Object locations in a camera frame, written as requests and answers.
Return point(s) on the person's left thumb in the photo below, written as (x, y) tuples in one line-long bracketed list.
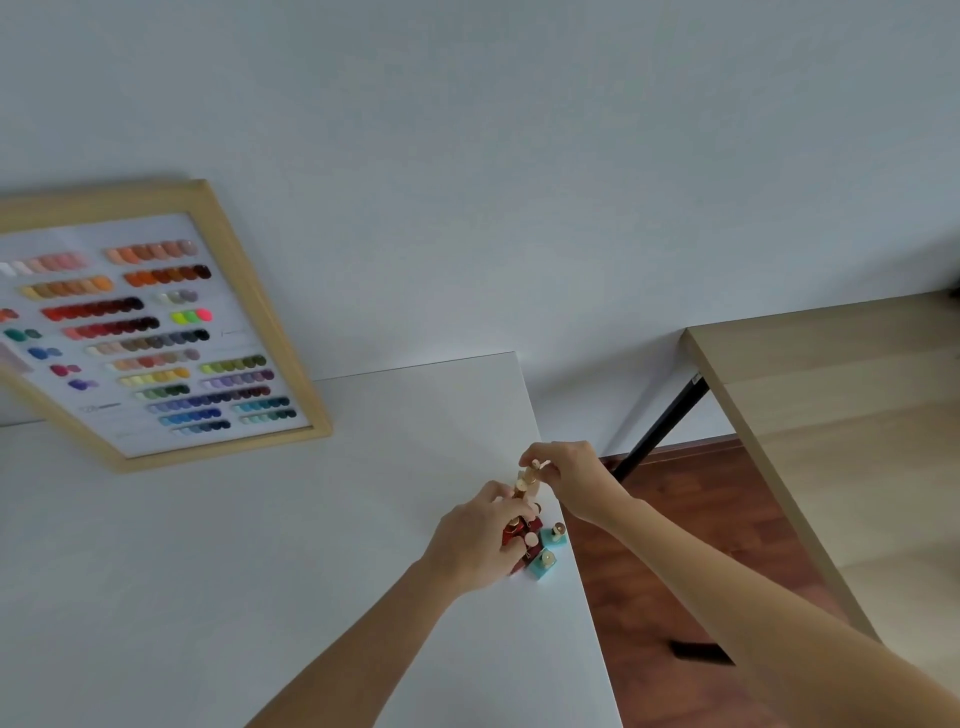
[(519, 556)]

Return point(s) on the black metal table leg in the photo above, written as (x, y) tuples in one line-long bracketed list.
[(664, 424)]

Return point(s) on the light wooden table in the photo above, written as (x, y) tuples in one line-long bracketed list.
[(847, 420)]

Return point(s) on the person's left hand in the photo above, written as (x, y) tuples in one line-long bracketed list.
[(469, 540)]

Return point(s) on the person's right hand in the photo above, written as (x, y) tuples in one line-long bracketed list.
[(581, 480)]

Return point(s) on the person's right forearm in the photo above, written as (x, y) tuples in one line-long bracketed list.
[(750, 615)]

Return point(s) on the teal nail polish bottle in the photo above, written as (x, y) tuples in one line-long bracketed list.
[(544, 564), (557, 534)]

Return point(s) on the gold cap nail polish bottle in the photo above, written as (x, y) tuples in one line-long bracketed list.
[(529, 480)]

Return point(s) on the person's left forearm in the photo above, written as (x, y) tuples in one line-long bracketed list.
[(360, 652)]

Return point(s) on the wooden framed nail colour chart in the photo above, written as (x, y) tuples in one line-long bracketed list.
[(150, 330)]

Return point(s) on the red nail polish bottle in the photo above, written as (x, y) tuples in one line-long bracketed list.
[(525, 534)]

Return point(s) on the person's right fingers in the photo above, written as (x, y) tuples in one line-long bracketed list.
[(538, 456)]

